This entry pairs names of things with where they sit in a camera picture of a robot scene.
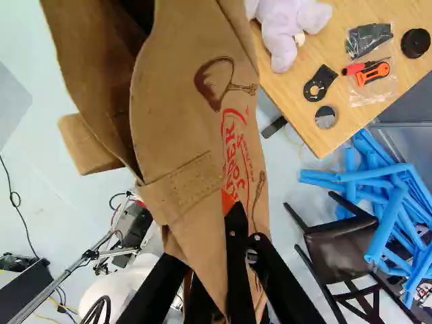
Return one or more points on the wooden table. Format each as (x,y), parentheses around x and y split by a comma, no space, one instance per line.
(364,118)

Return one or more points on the blue tube frame pile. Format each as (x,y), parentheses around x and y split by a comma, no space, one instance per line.
(398,189)

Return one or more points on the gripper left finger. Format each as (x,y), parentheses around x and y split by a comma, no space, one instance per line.
(156,287)

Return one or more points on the brown canvas tote bag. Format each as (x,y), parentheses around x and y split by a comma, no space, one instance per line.
(175,135)

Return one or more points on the dark brown chair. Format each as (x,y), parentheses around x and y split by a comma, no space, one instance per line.
(337,249)

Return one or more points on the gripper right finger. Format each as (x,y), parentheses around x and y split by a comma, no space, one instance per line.
(270,280)

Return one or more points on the orange scraper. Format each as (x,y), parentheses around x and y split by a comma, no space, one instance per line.
(368,77)

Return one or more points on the purple plush toy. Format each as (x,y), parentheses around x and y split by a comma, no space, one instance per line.
(287,30)

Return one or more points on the clear plastic bag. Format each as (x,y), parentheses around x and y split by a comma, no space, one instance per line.
(371,96)

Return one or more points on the black round disc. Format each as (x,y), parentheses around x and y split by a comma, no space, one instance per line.
(416,43)

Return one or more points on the plastic bag of black parts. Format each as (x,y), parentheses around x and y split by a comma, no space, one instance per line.
(366,37)

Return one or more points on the red and black utility knife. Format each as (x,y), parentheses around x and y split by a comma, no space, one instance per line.
(352,69)

